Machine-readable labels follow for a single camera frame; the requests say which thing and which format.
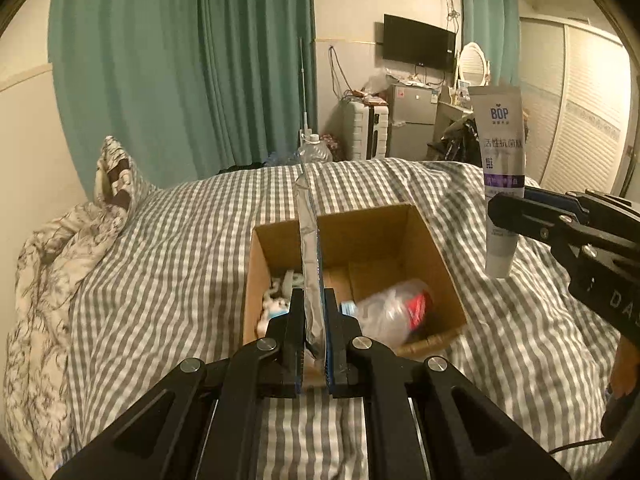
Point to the clear floss pick box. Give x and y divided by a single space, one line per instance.
393 315

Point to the floral white blanket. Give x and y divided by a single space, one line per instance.
50 268

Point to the clear water bottle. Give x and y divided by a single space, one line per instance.
313 149

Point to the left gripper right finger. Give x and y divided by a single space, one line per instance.
425 420

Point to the black wall television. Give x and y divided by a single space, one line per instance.
418 43

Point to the blue tissue packet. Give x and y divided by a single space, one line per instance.
349 308

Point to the white toothpaste tube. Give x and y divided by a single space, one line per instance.
499 121

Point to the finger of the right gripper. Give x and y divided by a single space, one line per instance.
539 221
566 202

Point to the person hand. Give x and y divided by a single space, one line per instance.
625 371

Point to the white oval mirror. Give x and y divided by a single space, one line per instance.
473 65

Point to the white louvred wardrobe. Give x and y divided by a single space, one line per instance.
576 90

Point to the white ceramic figurine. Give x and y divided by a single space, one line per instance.
272 307

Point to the blue blister pack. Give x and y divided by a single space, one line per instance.
311 266

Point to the brown cardboard box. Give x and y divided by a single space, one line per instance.
364 252

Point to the silver mini fridge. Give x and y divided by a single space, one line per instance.
412 121

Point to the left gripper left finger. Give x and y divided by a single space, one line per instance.
200 420

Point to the green curtain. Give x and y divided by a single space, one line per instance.
495 26
188 87

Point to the white suitcase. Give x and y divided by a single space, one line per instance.
365 128

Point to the black bag on bed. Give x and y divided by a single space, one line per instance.
459 143

